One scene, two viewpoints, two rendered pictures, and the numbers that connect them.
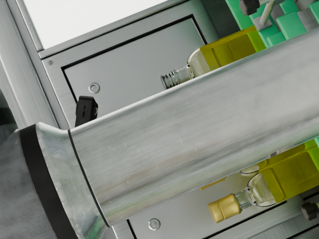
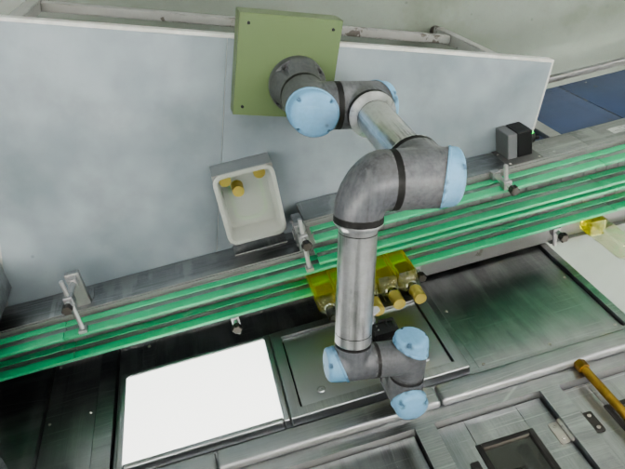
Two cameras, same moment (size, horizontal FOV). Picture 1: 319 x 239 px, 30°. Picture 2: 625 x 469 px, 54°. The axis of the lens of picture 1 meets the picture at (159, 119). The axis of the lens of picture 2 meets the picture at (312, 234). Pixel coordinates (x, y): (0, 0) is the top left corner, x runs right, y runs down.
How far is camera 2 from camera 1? 1.19 m
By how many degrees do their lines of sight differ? 55
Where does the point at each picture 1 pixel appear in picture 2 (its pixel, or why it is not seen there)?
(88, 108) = not seen: hidden behind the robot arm
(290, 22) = (319, 235)
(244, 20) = (299, 294)
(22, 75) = (300, 433)
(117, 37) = (285, 374)
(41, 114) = (334, 421)
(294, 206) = not seen: hidden behind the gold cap
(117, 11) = (266, 375)
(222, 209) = (418, 290)
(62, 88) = (317, 405)
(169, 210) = not seen: hidden behind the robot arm
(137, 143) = (399, 130)
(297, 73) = (378, 109)
